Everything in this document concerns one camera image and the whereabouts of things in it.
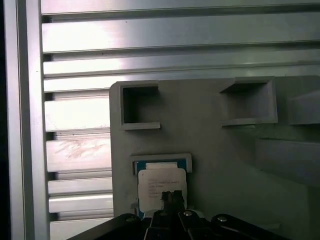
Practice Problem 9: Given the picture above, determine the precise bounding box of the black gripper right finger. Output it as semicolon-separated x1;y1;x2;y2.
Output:
174;190;285;240

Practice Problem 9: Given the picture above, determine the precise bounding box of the grey parts rack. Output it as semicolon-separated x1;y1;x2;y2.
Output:
109;74;320;240

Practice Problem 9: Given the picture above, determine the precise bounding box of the silver CPU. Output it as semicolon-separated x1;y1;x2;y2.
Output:
132;161;190;220

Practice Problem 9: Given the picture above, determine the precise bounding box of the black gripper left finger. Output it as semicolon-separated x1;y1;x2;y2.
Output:
86;190;174;240

